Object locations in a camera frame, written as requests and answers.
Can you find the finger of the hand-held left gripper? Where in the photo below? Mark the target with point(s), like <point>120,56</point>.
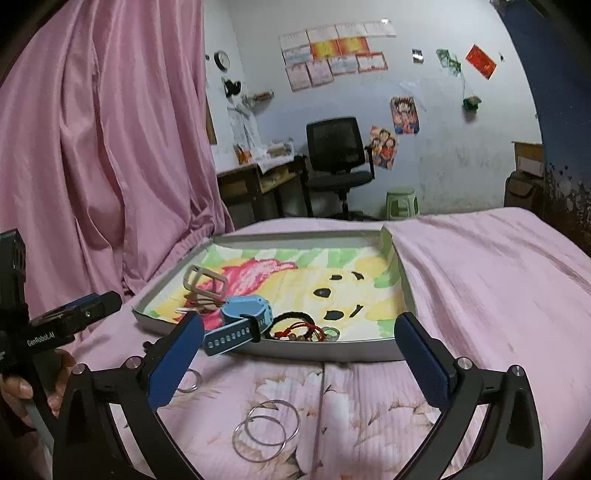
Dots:
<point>81,302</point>
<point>108,302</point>

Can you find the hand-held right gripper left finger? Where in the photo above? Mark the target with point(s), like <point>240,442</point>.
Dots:
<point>173,364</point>

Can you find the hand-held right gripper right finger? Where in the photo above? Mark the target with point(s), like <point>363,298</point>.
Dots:
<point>422,364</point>

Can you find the thin silver bangle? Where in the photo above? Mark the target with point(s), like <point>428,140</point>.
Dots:
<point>272,400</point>
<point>198,381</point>
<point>258,460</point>

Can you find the blue wrist watch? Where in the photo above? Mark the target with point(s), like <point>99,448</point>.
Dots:
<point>240,309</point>

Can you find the beige hair clip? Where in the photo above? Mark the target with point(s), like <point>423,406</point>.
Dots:
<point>207,272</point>

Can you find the grey tray with colourful drawing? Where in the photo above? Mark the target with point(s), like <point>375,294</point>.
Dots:
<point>286,286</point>

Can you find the person's left hand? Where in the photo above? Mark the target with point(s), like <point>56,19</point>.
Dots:
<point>62,374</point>

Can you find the pink floral bedsheet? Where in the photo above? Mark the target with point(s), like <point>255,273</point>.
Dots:
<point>461,277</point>

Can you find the pink curtain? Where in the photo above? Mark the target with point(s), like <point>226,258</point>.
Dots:
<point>92,161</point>

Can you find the green plastic stool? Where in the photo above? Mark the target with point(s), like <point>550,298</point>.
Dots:
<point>401,203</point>

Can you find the dark wooden desk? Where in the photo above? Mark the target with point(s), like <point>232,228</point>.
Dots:
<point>235,184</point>

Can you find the orange desk item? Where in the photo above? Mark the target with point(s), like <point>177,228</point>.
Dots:
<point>242,155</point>

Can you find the dark bag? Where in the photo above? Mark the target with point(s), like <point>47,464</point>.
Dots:
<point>524,191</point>

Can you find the stack of books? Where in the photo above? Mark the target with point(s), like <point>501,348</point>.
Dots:
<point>276,151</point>

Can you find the cardboard box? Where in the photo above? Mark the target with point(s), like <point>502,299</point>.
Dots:
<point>528,159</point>

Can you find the black office chair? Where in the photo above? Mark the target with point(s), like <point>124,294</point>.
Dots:
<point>334,145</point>

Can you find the blue printed curtain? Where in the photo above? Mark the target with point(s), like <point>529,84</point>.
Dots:
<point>558,92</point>

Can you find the cartoon family wall poster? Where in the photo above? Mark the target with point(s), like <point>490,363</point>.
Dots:
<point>384,147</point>

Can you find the white wall papers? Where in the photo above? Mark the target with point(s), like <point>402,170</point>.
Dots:
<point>242,124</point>

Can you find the black wall ornament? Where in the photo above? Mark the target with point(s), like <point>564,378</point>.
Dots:
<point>232,87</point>

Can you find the cartoon fighter wall poster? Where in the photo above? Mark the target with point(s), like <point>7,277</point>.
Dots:
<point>405,114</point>

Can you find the small wall rack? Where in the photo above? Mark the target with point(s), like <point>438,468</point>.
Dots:
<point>258,97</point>

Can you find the green wall pouch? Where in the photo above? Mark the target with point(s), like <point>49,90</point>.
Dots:
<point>472,102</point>

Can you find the round wall clock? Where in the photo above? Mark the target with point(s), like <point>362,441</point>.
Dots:
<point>222,60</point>

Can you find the green wall photo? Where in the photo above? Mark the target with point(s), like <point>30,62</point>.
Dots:
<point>443,56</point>
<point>455,65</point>

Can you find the red diamond wall poster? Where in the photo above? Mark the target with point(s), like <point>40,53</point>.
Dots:
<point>481,61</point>

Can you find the small dark wall photo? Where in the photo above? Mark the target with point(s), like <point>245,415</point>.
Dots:
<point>418,55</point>

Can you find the group of wall certificates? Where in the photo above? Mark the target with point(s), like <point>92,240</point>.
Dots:
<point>332,50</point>

